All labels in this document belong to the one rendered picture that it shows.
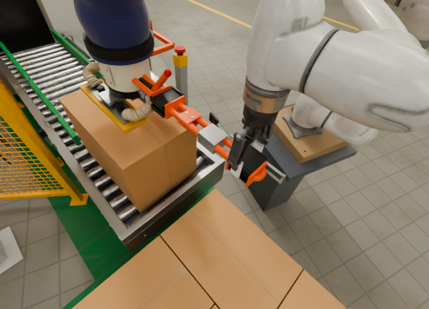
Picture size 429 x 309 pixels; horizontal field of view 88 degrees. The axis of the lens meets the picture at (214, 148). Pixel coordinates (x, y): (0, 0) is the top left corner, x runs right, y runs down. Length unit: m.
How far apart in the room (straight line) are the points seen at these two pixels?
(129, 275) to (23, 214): 1.26
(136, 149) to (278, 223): 1.31
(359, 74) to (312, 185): 1.93
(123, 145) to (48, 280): 1.18
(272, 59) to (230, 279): 0.99
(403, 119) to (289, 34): 0.18
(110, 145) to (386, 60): 0.95
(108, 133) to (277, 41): 0.88
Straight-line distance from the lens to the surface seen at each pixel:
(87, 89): 1.10
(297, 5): 0.37
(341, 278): 1.99
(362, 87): 0.35
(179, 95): 0.79
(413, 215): 2.61
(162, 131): 1.06
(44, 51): 2.89
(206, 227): 1.23
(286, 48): 0.37
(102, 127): 1.15
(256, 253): 1.23
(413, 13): 0.89
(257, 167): 0.61
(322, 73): 0.36
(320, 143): 1.37
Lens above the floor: 1.69
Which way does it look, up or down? 49 degrees down
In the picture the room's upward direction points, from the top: 6 degrees clockwise
